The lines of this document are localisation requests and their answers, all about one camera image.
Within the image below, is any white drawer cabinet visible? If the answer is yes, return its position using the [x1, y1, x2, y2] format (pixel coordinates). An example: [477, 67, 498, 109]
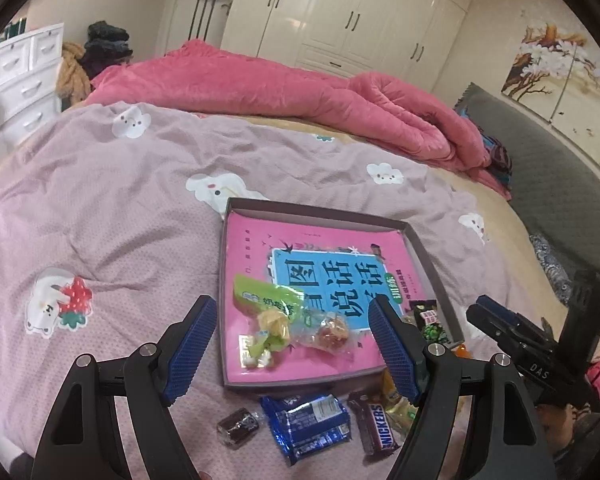
[0, 22, 66, 146]

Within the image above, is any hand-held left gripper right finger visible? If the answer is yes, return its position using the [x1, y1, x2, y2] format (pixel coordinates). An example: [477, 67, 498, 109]
[368, 295, 556, 480]

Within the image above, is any small dark candy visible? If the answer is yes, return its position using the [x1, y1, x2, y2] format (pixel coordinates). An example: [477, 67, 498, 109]
[217, 407, 261, 448]

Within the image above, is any pink printed bed sheet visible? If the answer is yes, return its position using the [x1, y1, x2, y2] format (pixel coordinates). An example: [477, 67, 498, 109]
[0, 102, 531, 480]

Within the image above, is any dark clothes pile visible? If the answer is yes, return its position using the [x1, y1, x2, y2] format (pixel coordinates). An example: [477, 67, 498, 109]
[77, 21, 133, 78]

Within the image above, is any pink book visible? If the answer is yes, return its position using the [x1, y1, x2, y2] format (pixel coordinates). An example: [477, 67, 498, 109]
[225, 212, 443, 376]

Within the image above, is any green box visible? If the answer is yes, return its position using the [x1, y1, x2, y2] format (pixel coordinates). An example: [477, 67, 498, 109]
[2, 17, 28, 41]

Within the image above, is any pink quilt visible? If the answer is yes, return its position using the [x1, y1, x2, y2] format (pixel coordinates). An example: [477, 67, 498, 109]
[87, 39, 513, 201]

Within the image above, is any brown chocolate bar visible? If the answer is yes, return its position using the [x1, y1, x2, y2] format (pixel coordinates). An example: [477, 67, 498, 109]
[347, 391, 406, 457]

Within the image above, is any grey cardboard box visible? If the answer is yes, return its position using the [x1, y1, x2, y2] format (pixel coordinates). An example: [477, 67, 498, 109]
[219, 197, 465, 391]

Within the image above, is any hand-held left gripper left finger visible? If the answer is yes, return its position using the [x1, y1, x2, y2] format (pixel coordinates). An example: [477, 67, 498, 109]
[30, 295, 218, 480]

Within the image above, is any blue snack packet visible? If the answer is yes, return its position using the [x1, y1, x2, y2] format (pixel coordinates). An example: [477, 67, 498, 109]
[260, 392, 352, 466]

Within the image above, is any clear packet with red candy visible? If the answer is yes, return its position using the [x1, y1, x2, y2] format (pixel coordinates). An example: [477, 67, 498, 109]
[289, 310, 363, 363]

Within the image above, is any black green pea packet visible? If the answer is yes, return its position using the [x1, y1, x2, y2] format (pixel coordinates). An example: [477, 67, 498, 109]
[409, 300, 453, 346]

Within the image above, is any striped cloth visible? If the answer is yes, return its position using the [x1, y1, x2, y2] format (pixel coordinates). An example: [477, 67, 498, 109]
[455, 105, 513, 191]

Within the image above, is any gold snack packet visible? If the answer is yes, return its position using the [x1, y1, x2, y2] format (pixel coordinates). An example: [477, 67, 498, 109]
[380, 367, 422, 436]

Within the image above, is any dark patterned pillow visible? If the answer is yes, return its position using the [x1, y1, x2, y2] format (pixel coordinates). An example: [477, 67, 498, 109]
[529, 232, 581, 306]

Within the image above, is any coat stand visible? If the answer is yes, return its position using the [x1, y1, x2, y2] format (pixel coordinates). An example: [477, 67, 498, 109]
[167, 0, 241, 56]

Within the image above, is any white wardrobe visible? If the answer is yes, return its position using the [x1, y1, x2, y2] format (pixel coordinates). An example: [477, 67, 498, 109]
[220, 0, 476, 83]

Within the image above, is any grey quilted headboard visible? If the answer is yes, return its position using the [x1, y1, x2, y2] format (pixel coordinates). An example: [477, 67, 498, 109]
[455, 82, 600, 306]

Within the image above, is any green pastry packet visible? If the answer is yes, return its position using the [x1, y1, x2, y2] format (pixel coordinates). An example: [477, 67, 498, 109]
[232, 274, 308, 372]

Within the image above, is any tan plush blanket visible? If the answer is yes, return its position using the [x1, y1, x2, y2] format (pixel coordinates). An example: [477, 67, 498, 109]
[55, 41, 93, 101]

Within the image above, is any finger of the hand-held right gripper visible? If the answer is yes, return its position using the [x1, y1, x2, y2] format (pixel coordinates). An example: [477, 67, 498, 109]
[466, 305, 541, 366]
[475, 296, 551, 344]

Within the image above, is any tree wall painting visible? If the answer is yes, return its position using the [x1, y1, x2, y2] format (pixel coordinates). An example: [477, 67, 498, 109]
[500, 20, 600, 171]

